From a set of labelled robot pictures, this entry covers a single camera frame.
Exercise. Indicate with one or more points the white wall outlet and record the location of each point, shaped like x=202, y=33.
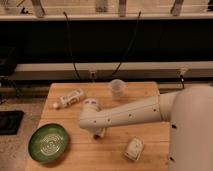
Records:
x=92, y=74

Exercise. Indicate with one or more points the white plastic bottle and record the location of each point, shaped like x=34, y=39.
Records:
x=69, y=99

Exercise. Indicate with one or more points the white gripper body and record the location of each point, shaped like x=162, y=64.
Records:
x=99, y=131

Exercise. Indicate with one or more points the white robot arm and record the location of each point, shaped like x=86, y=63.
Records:
x=188, y=112

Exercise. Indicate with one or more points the green ceramic plate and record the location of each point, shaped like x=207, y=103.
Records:
x=48, y=143

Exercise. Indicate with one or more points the black floor mat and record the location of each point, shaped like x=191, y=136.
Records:
x=10, y=122

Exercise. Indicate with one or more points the translucent plastic cup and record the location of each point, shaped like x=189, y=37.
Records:
x=117, y=88

